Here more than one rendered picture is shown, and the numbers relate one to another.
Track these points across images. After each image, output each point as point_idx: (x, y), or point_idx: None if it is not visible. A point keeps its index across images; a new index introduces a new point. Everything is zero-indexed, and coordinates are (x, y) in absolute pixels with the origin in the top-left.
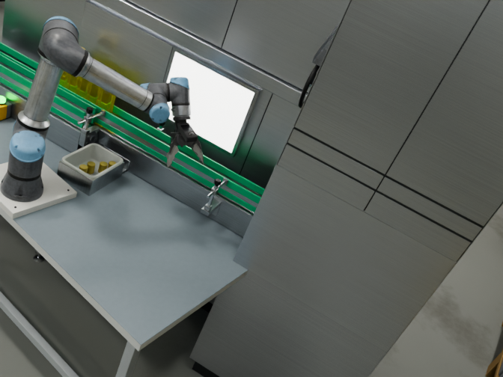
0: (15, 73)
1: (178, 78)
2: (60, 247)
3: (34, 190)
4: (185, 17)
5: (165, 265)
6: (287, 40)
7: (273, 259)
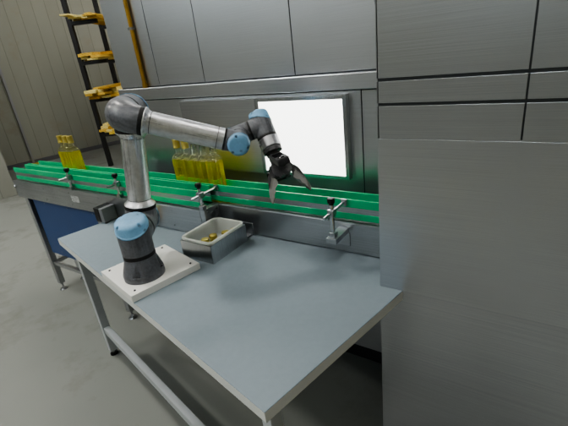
0: None
1: (254, 111)
2: (177, 317)
3: (150, 269)
4: (254, 66)
5: (296, 308)
6: (352, 24)
7: (427, 265)
